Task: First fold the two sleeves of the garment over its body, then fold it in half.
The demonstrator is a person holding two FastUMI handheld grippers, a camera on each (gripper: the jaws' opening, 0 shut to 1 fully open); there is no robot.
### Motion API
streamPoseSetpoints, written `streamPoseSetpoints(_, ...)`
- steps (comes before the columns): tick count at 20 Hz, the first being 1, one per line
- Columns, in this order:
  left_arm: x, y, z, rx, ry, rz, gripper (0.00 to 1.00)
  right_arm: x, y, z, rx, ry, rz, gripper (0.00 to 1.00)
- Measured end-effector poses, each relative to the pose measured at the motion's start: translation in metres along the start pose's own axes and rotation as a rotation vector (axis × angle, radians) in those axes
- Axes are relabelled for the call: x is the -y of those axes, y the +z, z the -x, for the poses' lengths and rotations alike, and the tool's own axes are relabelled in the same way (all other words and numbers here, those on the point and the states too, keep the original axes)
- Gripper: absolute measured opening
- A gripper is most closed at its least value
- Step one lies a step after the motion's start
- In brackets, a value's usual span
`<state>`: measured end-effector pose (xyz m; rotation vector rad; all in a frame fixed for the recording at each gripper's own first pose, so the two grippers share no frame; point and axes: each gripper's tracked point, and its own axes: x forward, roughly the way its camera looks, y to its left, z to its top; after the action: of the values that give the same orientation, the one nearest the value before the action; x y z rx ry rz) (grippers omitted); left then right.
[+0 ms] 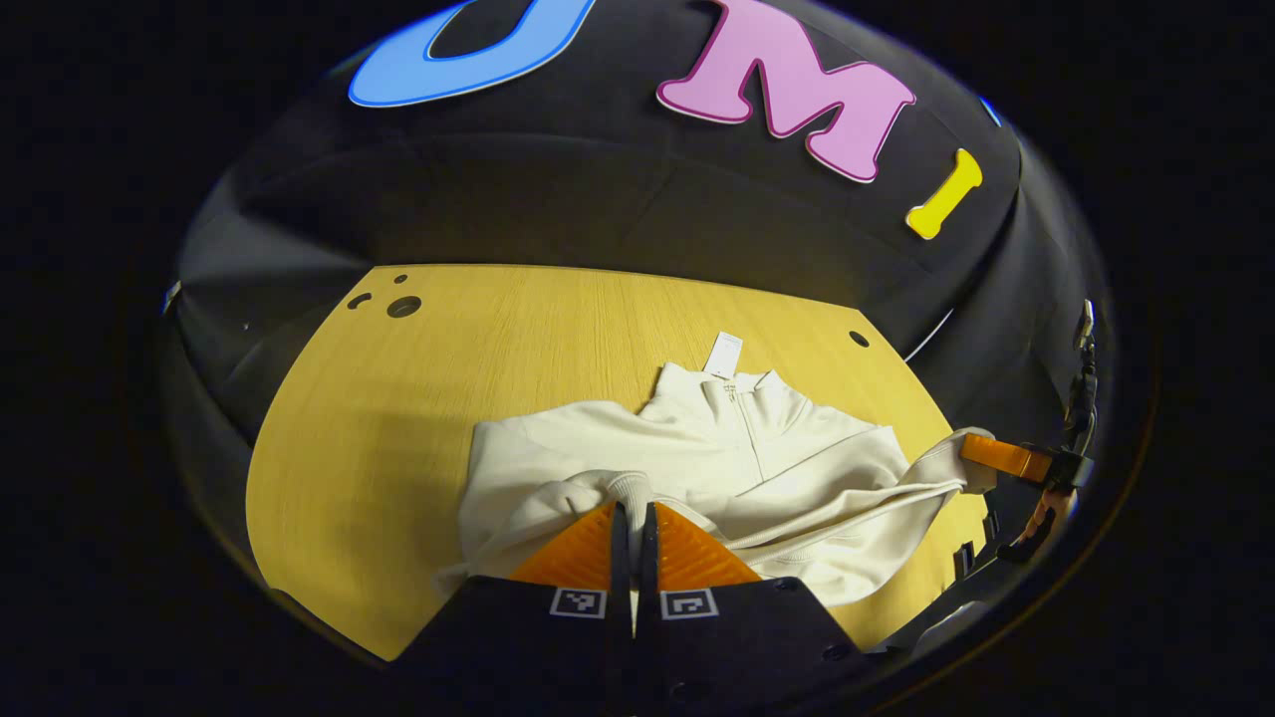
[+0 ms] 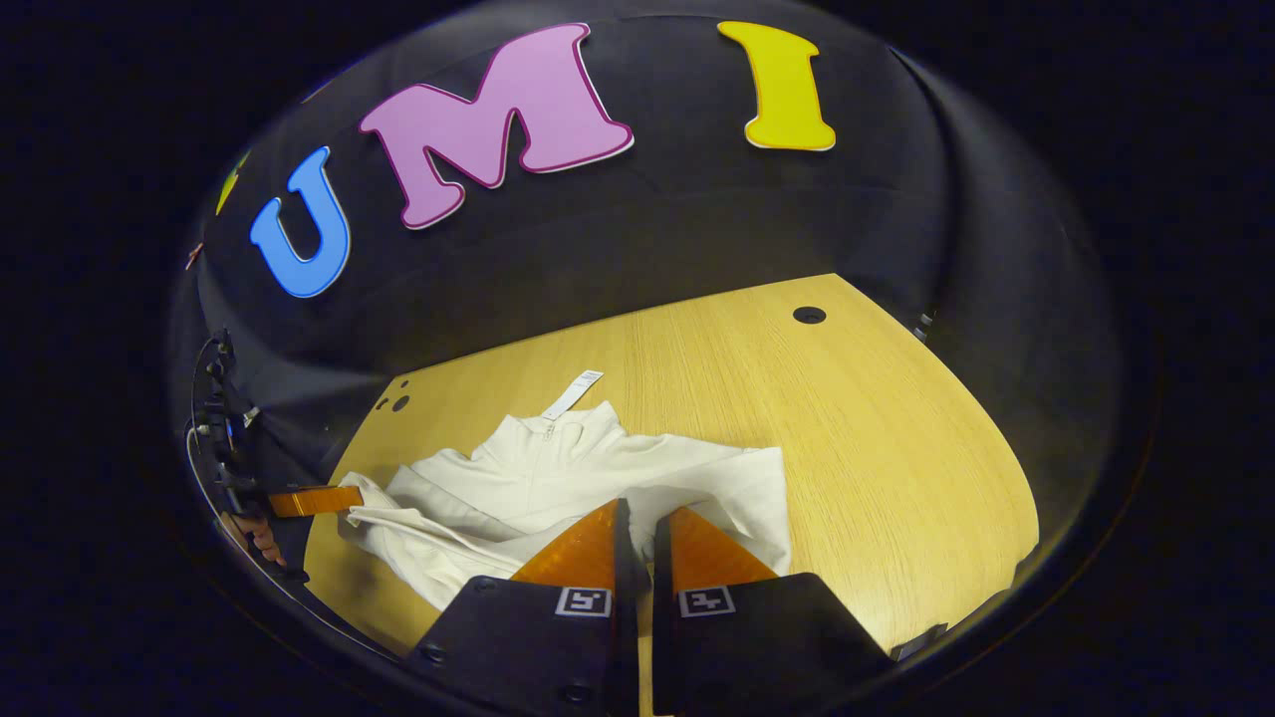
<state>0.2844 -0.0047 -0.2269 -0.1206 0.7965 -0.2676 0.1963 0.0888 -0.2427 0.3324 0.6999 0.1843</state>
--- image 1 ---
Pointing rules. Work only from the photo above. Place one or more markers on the white backdrop clip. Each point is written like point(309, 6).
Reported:
point(169, 296)

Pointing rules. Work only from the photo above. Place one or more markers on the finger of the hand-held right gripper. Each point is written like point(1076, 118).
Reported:
point(1006, 456)

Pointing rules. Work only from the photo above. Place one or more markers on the white zip-neck sweatshirt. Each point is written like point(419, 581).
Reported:
point(797, 448)

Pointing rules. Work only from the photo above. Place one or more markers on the metal backdrop clip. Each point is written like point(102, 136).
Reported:
point(1084, 321)

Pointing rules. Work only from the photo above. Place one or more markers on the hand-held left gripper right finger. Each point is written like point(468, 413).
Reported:
point(647, 597)

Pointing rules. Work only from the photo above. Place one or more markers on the black table clamp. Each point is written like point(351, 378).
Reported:
point(964, 560)

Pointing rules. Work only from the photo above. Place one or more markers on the black backdrop cloth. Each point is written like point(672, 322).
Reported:
point(598, 189)

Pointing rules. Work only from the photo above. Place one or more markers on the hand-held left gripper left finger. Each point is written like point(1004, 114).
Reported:
point(620, 597)

